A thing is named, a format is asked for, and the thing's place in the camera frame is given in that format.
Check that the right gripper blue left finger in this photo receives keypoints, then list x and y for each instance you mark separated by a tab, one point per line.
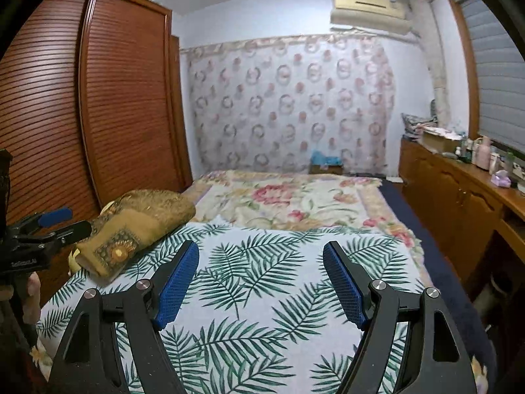
171	282

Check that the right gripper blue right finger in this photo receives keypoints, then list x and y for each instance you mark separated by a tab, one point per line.
350	282

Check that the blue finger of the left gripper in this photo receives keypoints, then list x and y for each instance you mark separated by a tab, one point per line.
74	233
55	217

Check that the golden brown patterned shirt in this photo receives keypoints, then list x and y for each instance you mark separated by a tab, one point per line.
135	221

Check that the yellow plush toy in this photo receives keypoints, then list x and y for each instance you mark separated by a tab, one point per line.
74	265

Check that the palm leaf print cloth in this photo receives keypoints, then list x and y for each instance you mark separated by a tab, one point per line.
261	315

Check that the floral bedspread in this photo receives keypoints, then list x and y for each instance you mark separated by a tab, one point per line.
301	202

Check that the red-brown louvered wardrobe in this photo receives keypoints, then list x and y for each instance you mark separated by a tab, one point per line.
91	106

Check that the dark blue bed sheet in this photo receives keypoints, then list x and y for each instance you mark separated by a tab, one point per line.
444	278

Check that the blue item at headboard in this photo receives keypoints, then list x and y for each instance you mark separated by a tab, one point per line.
320	159

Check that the brown wooden sideboard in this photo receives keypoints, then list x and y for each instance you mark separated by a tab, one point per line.
462	209

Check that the pink bottle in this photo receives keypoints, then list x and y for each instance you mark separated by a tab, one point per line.
482	153

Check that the grey window roller blind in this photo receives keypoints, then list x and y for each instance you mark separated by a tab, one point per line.
500	74

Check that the beige tied window curtain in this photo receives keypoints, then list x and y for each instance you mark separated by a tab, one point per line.
426	27

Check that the pink ring-pattern wall curtain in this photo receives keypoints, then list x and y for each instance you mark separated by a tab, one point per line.
268	105

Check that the beige wall air conditioner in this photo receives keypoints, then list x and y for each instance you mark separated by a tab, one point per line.
383	15

